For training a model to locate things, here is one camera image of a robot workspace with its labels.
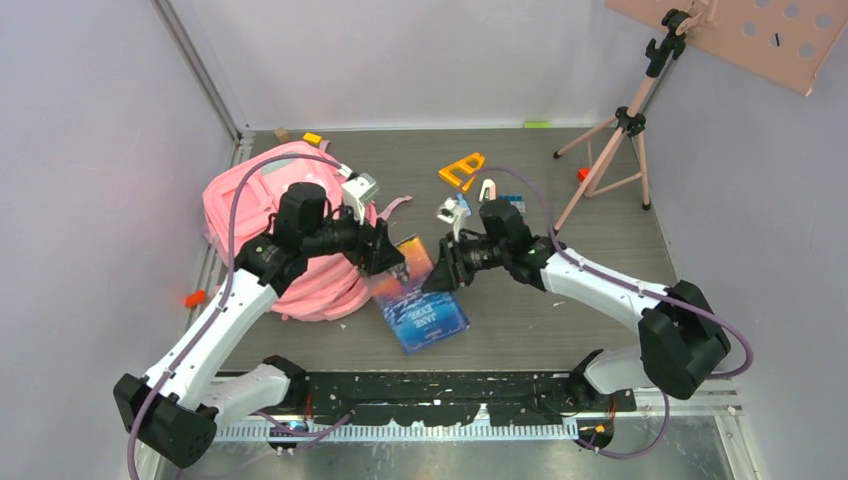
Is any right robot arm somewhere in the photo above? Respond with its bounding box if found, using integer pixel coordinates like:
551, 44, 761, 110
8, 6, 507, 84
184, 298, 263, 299
422, 199, 731, 411

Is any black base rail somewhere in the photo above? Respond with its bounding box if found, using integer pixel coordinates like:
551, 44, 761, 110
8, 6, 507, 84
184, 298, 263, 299
265, 371, 636, 446

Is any white pink stapler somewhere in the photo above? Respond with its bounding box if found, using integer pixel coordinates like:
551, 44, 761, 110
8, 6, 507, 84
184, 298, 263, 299
478, 178, 497, 203

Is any small wooden block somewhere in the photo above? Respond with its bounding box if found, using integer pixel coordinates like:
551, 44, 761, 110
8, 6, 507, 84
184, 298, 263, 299
274, 128, 290, 144

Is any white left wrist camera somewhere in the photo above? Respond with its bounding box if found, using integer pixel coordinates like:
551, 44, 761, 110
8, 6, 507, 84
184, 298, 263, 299
341, 173, 379, 225

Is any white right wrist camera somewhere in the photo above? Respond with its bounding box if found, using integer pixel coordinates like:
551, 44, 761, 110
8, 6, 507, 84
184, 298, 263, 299
436, 197, 466, 241

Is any small yellow brick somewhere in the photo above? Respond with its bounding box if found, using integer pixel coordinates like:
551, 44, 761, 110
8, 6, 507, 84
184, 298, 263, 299
302, 132, 323, 146

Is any yellow triangle ruler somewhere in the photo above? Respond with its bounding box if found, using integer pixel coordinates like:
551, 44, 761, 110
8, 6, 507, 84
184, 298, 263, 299
438, 152, 486, 194

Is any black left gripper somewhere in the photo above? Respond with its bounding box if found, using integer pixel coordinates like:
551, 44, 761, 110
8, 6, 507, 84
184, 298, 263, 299
303, 200, 404, 275

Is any orange clip on frame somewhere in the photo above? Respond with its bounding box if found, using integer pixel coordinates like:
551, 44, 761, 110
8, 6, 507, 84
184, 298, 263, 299
183, 289, 206, 309

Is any pink tripod music stand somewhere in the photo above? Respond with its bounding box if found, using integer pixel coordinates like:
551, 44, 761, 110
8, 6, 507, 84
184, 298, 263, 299
554, 0, 847, 231

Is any blue toy brick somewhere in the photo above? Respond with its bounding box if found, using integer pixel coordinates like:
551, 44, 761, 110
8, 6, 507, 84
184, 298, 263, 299
499, 195, 526, 214

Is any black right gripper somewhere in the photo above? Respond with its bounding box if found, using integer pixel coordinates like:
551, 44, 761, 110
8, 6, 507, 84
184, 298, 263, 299
423, 230, 511, 292

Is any pink student backpack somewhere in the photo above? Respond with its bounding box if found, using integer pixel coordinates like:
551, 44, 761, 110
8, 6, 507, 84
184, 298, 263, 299
202, 141, 392, 322

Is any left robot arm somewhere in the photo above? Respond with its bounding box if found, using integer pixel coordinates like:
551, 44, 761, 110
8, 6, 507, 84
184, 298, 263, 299
113, 175, 404, 478

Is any dark cover paperback book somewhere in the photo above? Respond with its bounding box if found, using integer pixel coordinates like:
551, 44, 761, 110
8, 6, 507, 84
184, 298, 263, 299
368, 235, 470, 355

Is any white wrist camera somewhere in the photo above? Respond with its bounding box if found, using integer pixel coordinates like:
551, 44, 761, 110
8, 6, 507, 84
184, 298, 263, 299
341, 173, 379, 225
436, 197, 466, 241

